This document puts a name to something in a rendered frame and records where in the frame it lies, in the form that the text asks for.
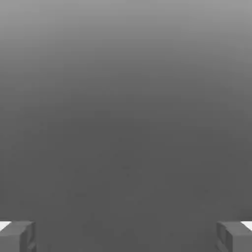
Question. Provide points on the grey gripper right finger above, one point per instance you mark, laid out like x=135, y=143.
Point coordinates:
x=236, y=236

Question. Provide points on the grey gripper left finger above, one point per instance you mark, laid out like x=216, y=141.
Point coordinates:
x=15, y=236

